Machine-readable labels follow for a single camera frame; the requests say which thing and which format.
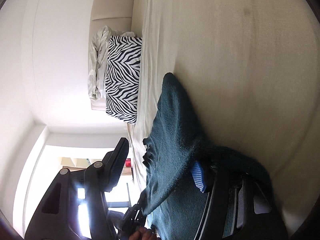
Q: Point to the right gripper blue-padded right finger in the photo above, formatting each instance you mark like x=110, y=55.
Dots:
x=240, y=203

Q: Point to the black framed window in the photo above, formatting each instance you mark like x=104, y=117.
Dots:
x=119, y=199

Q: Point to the person's left hand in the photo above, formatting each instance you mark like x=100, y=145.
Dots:
x=143, y=234

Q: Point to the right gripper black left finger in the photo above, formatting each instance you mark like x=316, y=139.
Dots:
x=56, y=216

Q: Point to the beige bed sheet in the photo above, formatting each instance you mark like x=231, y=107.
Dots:
x=251, y=69

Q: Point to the crumpled white duvet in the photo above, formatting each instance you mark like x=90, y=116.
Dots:
x=97, y=62

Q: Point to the zebra print pillow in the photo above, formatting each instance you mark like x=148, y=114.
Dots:
x=122, y=77

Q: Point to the beige upholstered headboard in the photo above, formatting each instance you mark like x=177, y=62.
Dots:
x=116, y=14

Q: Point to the red storage box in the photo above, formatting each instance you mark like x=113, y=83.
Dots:
x=128, y=162

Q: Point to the dark teal knit sweater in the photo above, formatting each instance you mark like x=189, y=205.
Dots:
x=174, y=204

